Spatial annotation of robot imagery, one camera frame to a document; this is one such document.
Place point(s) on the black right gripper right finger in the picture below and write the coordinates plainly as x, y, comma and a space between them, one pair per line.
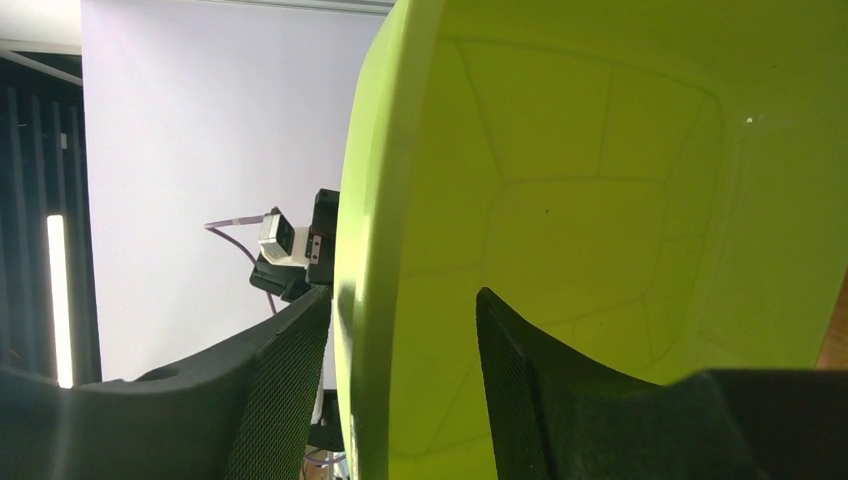
555, 413

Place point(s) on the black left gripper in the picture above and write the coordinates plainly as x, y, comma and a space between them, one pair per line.
288, 283

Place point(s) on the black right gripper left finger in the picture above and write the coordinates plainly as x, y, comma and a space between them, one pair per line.
240, 409

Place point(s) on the large lime green tub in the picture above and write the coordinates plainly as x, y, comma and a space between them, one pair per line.
660, 184

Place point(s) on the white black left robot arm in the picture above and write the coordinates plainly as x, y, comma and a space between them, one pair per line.
325, 442

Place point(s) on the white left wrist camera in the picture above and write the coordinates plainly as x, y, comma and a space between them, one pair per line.
280, 243

